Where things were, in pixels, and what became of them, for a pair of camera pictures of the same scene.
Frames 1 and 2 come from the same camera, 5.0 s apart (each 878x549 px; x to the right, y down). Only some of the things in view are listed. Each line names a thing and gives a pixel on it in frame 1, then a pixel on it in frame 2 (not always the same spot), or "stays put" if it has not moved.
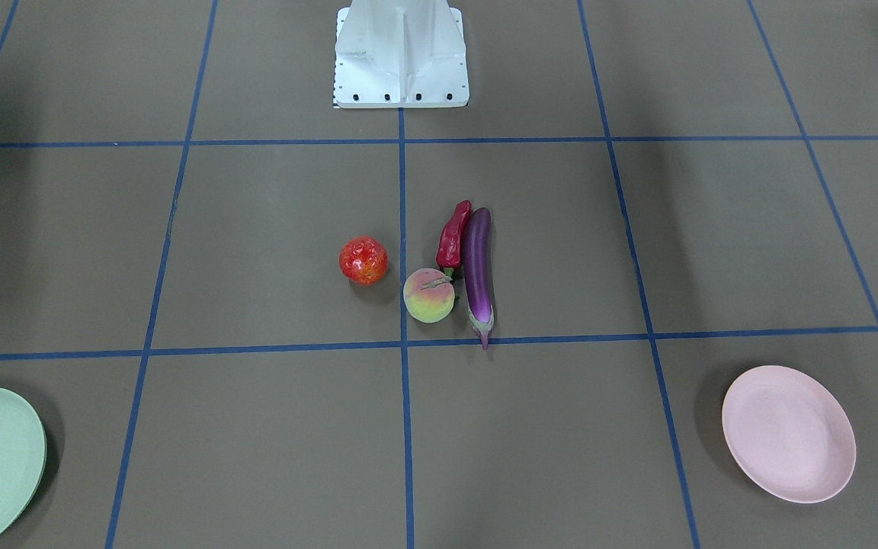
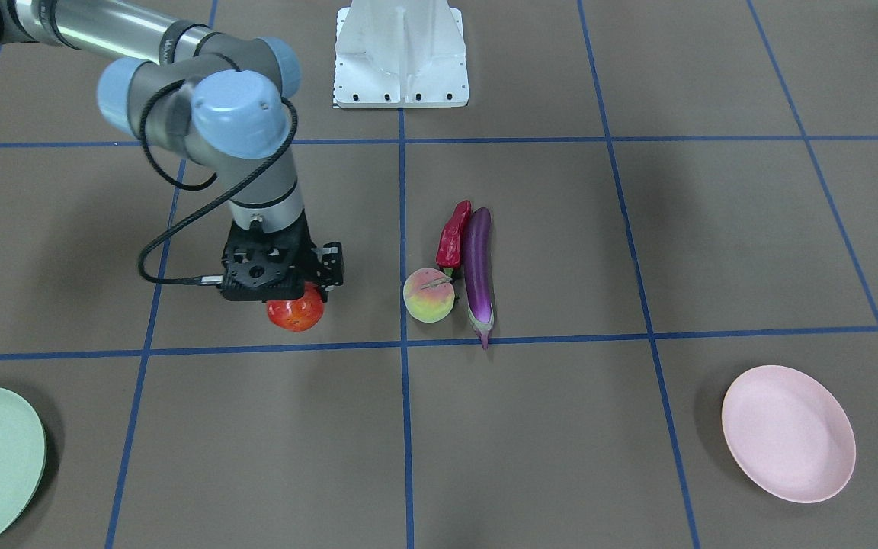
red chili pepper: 449,248 stays put
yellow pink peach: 428,295 stays put
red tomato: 363,261 → 299,315
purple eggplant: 478,271 stays put
